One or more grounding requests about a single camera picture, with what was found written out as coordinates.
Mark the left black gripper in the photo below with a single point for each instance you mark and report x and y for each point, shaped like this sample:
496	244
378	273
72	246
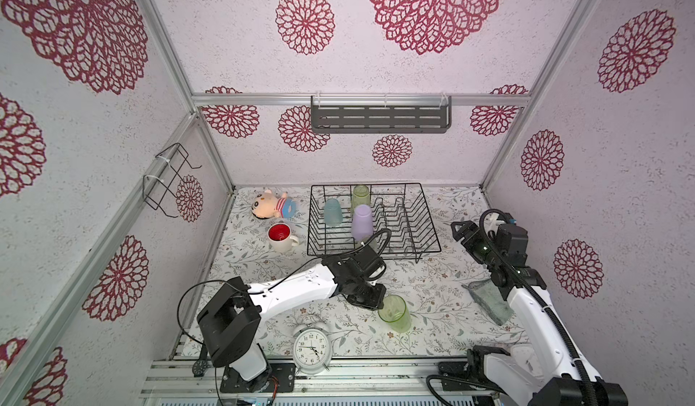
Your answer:
376	303

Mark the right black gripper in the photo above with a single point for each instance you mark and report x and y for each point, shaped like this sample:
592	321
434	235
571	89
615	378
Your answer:
471	228

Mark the bright green cup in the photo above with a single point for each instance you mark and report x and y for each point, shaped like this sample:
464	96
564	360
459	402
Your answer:
395	314

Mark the purple plastic cup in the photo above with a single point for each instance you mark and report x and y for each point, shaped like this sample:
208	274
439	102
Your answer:
362	227

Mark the black wire dish rack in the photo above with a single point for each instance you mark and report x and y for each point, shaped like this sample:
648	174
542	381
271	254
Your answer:
399	207

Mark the teal translucent cup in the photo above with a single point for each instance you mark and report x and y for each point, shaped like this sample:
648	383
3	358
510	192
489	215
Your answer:
332	213

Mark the tall green translucent cup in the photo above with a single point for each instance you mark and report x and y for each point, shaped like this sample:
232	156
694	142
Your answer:
360	195

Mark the white mug red inside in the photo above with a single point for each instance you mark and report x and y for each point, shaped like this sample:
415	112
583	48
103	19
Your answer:
281	238

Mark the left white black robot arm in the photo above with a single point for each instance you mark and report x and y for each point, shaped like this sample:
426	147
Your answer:
231	318

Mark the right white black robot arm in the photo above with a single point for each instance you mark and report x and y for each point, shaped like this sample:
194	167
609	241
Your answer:
563	375

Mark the green sponge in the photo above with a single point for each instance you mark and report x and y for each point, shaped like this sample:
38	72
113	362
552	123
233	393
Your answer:
485	294

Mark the white twin-bell alarm clock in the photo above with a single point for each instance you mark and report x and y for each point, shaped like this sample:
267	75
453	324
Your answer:
312	348

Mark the plush doll toy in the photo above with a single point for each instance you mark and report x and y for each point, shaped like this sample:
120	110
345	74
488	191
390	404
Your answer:
268	205

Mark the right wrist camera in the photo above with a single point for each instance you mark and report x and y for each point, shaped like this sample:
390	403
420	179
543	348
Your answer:
508	236

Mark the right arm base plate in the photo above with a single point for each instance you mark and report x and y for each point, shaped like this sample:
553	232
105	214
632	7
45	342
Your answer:
460	378

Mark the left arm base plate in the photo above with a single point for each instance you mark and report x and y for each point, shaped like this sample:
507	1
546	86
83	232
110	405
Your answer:
278	377

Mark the grey slotted wall shelf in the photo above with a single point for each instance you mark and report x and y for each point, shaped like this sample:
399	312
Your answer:
379	119

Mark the black wire wall holder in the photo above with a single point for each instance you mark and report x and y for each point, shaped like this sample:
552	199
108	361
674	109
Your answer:
174	190

